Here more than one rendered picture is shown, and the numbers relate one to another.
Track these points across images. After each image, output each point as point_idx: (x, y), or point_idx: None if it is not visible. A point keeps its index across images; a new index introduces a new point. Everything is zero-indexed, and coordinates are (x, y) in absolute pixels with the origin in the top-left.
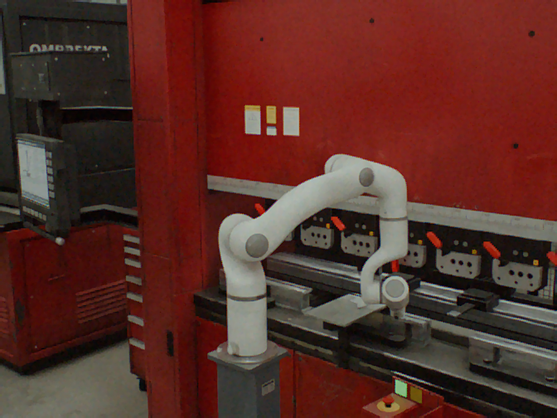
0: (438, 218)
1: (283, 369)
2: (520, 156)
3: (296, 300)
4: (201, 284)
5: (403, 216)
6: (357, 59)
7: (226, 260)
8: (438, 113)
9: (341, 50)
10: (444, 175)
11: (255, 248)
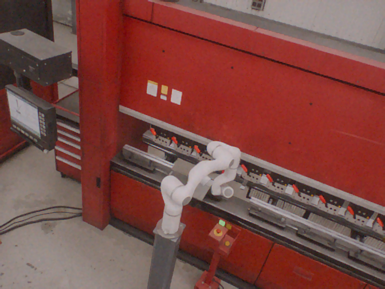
0: (246, 159)
1: (160, 199)
2: (291, 147)
3: (167, 170)
4: (113, 155)
5: (237, 167)
6: (220, 82)
7: (165, 198)
8: (258, 119)
9: (212, 74)
10: (254, 144)
11: (185, 202)
